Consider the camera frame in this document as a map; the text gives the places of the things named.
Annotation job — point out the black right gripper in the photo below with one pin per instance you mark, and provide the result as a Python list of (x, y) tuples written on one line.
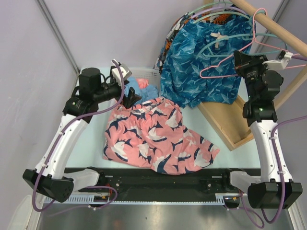
[(243, 62)]

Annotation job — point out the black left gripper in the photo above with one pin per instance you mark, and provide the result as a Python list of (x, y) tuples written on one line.
[(128, 102)]

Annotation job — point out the pink shark print shorts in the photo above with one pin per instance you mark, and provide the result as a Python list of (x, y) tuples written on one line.
[(152, 135)]

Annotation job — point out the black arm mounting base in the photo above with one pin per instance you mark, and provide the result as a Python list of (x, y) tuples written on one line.
[(144, 186)]

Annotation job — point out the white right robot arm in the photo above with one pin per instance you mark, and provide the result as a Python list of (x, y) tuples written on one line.
[(275, 188)]

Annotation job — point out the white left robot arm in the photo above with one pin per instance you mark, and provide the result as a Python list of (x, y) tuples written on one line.
[(48, 178)]

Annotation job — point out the teal hanger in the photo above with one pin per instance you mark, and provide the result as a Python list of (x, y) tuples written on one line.
[(238, 39)]

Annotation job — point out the blue shark print shorts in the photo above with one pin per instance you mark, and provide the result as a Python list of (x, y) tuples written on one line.
[(188, 81)]

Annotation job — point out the purple hanger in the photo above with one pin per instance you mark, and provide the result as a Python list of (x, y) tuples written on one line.
[(217, 13)]

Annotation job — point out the mint green hanger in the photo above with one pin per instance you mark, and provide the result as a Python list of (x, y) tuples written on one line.
[(215, 6)]

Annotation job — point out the light blue garment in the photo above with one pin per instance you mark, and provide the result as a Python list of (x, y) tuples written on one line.
[(147, 93)]

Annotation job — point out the white plastic laundry basket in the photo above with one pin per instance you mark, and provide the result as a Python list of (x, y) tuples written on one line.
[(151, 74)]

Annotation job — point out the wooden hanging rod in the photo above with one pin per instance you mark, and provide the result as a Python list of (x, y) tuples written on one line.
[(294, 42)]

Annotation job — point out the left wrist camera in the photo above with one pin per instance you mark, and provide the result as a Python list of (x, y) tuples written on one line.
[(120, 71)]

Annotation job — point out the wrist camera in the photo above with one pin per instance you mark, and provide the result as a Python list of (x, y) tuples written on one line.
[(281, 62), (120, 71)]

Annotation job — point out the white drawstring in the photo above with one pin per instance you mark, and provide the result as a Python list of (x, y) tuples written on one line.
[(219, 37)]

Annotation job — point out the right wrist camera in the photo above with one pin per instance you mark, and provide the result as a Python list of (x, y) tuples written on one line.
[(281, 62)]

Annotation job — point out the wooden rack base frame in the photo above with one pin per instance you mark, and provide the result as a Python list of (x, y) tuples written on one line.
[(228, 122)]

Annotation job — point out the aluminium corner post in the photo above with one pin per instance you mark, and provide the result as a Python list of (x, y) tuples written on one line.
[(57, 34)]

